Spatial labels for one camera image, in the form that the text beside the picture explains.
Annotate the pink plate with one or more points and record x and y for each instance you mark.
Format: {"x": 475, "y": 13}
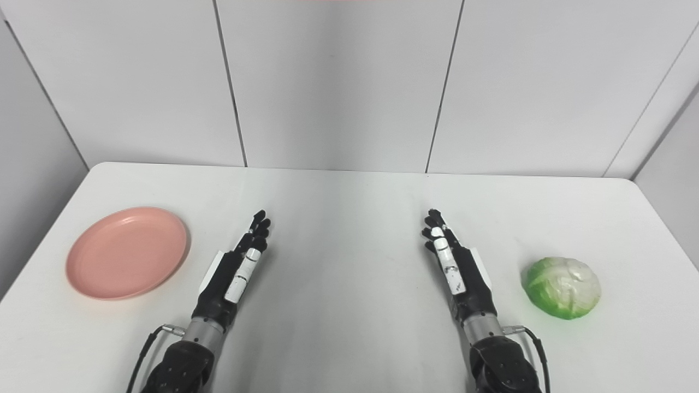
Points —
{"x": 128, "y": 252}

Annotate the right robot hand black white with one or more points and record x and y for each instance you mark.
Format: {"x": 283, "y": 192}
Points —
{"x": 461, "y": 275}

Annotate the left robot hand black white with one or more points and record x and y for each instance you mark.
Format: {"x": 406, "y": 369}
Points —
{"x": 229, "y": 275}

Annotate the green white cabbage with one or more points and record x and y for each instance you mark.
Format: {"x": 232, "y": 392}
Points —
{"x": 562, "y": 287}

